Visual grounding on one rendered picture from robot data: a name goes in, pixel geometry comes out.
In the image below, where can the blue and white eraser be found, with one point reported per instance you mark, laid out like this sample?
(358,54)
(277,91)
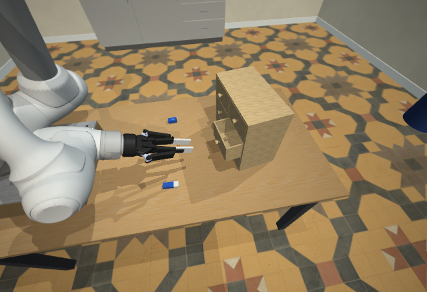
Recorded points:
(172,184)

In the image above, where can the blue nine-volt battery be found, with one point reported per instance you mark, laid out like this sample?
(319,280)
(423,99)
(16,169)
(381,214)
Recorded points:
(172,120)

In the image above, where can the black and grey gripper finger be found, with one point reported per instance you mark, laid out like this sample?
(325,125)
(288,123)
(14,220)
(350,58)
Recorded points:
(163,152)
(163,138)

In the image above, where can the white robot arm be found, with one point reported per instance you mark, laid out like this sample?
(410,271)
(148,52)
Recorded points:
(53,168)

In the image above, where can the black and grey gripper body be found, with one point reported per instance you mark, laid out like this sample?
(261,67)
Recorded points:
(133,146)

